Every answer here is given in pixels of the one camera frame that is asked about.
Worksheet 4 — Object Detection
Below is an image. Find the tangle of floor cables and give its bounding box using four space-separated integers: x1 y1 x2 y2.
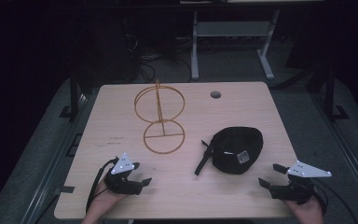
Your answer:
122 32 194 83

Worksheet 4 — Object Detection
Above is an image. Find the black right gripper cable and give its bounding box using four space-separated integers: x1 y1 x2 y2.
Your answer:
311 179 358 224

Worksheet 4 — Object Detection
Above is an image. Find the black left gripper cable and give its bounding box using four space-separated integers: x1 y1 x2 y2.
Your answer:
86 157 120 213

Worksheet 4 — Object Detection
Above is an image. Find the black metal post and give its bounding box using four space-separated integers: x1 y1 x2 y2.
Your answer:
59 66 90 120
323 63 351 120

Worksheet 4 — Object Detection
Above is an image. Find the gold wire hat stand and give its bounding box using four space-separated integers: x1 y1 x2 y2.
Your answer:
133 78 186 156

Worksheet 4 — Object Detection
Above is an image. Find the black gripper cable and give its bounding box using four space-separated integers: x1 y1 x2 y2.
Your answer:
86 157 120 213
311 179 358 224

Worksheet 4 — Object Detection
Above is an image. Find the person's left hand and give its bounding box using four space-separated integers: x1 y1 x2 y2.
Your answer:
81 181 129 224

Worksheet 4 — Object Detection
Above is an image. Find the black cap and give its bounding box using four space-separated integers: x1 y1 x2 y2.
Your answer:
194 125 265 176

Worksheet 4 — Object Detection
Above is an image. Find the grey metal desk frame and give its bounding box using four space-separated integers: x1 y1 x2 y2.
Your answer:
190 8 282 82

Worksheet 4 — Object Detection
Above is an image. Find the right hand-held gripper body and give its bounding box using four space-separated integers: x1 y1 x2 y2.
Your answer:
269 160 333 205

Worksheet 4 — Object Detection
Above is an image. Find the person's right hand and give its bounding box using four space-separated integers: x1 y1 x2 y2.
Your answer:
283 196 324 224

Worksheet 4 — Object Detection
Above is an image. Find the black table edge bracket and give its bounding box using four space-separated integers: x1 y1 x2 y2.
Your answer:
53 185 76 196

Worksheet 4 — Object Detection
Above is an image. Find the aluminium frame rail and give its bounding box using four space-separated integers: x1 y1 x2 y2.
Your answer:
310 92 358 217
20 92 90 224

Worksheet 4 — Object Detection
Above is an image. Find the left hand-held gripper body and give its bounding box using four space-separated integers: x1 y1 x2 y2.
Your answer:
103 152 145 196

